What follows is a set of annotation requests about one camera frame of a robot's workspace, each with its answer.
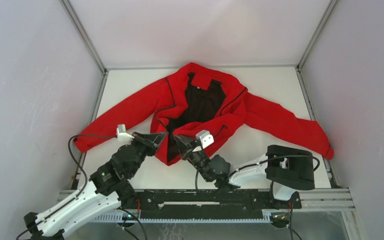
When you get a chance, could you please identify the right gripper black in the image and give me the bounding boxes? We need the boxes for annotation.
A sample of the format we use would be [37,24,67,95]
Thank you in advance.
[175,134,212,183]

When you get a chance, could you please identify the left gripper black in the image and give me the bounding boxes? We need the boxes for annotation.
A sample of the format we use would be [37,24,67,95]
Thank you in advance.
[128,131,167,178]

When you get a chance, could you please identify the red jacket black lining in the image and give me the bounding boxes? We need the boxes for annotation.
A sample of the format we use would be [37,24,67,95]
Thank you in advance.
[73,62,334,166]

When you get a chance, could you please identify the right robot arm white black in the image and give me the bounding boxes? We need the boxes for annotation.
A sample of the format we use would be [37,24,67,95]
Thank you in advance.
[174,130,321,208]

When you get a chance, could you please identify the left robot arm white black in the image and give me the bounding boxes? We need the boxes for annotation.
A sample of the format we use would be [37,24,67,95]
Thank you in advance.
[24,129,167,240]

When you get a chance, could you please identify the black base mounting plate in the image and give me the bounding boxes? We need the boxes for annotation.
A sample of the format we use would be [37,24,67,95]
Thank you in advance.
[122,189,302,221]

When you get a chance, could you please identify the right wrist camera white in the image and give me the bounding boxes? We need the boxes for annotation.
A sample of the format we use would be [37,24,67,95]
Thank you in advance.
[192,130,215,152]

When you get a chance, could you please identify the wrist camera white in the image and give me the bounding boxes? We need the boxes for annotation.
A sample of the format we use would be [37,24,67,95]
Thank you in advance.
[116,124,134,144]
[192,130,215,152]

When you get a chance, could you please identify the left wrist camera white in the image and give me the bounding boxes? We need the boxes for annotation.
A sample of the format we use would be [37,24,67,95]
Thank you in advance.
[116,124,134,144]

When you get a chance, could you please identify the left camera black cable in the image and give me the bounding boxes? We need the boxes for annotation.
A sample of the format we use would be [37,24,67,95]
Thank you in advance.
[15,134,118,240]

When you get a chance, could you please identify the white slotted cable duct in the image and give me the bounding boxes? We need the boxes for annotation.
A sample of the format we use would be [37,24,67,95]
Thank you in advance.
[91,212,280,224]

